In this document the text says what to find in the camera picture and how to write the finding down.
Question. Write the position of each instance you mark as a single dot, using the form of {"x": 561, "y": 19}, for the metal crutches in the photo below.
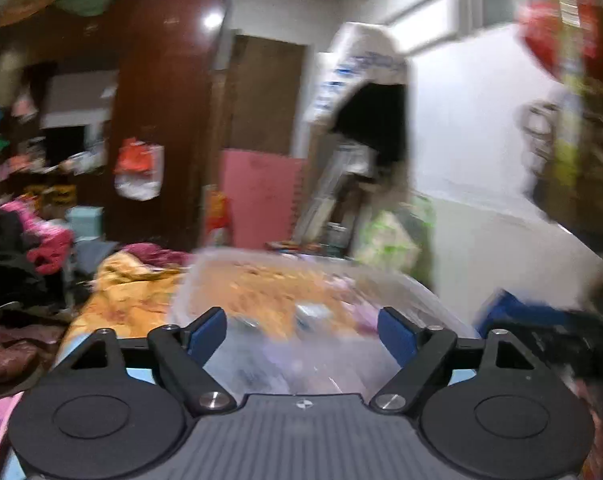
{"x": 334, "y": 190}

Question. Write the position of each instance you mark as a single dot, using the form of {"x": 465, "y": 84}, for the black television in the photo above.
{"x": 63, "y": 145}

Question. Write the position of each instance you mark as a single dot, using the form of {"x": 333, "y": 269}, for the blue tote bag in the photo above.
{"x": 516, "y": 310}

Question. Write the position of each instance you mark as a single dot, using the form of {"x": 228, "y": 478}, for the orange and white plastic bag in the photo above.
{"x": 139, "y": 170}

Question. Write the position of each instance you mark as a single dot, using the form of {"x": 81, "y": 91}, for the light teal box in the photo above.
{"x": 85, "y": 222}

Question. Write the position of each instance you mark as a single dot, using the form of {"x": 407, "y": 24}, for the white plastic lattice basket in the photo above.
{"x": 311, "y": 310}

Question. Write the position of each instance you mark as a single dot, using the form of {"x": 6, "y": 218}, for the magenta cloth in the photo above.
{"x": 151, "y": 251}

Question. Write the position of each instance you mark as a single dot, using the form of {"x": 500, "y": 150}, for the black hanging garment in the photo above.
{"x": 374, "y": 120}

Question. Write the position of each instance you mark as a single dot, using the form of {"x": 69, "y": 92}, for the pink foam mat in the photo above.
{"x": 259, "y": 200}

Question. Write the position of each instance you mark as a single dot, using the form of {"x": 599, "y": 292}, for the white lettered hoodie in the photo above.
{"x": 366, "y": 60}

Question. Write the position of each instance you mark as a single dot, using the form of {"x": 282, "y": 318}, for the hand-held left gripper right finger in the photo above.
{"x": 399, "y": 334}

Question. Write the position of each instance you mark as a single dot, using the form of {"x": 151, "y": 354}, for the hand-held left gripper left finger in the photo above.
{"x": 207, "y": 334}

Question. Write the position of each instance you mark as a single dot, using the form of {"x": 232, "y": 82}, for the yellow blanket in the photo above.
{"x": 131, "y": 285}

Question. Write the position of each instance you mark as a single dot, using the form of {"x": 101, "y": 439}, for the pile of dark clothes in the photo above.
{"x": 11, "y": 265}

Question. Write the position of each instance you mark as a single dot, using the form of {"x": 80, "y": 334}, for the brown wooden wardrobe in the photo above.
{"x": 171, "y": 120}

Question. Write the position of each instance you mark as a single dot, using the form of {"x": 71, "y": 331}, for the green shopping bag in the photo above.
{"x": 396, "y": 237}

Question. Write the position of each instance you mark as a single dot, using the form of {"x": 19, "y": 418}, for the brown wooden board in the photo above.
{"x": 266, "y": 95}

